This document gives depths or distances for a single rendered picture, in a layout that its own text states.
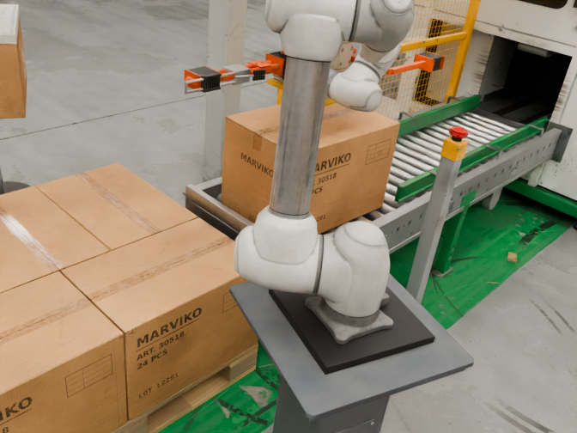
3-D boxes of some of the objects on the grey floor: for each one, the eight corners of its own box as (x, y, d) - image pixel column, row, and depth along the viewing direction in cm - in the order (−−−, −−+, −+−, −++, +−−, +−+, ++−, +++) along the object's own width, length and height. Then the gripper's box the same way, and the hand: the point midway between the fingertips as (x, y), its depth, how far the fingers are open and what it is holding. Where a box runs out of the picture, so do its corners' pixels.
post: (399, 333, 272) (452, 134, 221) (411, 341, 268) (469, 141, 217) (391, 340, 267) (443, 138, 217) (403, 348, 264) (459, 144, 213)
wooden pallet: (123, 258, 299) (121, 234, 292) (256, 368, 243) (258, 343, 236) (-157, 368, 221) (-168, 340, 213) (-56, 570, 165) (-66, 541, 157)
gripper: (320, 56, 184) (267, 37, 197) (313, 107, 193) (263, 87, 206) (335, 53, 189) (282, 35, 202) (328, 104, 198) (277, 83, 211)
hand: (279, 64), depth 202 cm, fingers open, 4 cm apart
